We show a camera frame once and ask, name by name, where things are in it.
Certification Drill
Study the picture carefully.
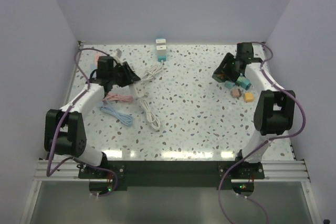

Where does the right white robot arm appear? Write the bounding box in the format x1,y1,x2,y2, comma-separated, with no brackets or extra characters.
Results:
212,42,295,178

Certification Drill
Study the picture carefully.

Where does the pink brown plug adapter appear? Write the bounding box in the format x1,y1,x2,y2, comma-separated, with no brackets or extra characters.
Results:
230,89,242,98

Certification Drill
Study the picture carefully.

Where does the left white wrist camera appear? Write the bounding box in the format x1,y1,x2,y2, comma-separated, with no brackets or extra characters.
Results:
111,48,122,63

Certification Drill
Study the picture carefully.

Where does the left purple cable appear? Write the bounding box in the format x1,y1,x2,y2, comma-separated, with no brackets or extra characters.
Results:
46,47,116,197

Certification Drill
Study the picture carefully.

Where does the light blue power strip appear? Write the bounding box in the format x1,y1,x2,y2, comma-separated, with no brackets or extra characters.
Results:
100,105,134,126

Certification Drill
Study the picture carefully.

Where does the pink power strip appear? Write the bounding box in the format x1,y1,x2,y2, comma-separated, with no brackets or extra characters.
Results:
94,53,133,103

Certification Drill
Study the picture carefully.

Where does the teal power strip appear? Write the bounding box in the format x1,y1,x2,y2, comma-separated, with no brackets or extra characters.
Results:
157,55,167,62

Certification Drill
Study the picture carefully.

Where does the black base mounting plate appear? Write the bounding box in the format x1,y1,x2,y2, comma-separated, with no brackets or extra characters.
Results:
78,159,266,191

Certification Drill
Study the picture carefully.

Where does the green picture charger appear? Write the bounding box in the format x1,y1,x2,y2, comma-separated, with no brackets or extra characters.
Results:
217,73,226,83

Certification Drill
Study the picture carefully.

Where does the mint green plug adapter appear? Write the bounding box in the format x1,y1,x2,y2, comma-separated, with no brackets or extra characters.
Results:
236,76,245,86

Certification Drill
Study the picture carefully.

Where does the teal plug adapter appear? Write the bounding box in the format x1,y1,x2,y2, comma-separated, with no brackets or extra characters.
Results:
241,79,251,90

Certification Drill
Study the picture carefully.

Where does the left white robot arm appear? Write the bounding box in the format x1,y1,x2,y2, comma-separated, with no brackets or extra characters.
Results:
44,55,141,178

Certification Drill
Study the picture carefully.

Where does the yellow plug adapter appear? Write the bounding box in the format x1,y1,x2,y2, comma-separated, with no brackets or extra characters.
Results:
244,92,255,103

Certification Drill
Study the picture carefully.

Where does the white power strip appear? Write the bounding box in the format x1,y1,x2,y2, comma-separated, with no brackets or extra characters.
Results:
130,60,164,132

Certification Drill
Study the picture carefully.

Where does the teal usb charger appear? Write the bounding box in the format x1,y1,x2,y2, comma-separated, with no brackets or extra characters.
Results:
224,81,235,89

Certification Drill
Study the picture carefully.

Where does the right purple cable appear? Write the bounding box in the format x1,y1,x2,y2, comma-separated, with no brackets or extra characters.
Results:
217,41,307,224

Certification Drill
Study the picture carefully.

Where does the purple cable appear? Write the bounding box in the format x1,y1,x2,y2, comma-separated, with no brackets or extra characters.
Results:
46,47,116,197
217,41,307,224

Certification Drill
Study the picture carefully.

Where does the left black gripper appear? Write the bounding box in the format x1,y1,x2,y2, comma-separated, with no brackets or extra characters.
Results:
110,61,140,88

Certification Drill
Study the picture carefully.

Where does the white charger front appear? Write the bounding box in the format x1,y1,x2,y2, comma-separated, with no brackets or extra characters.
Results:
156,45,167,57

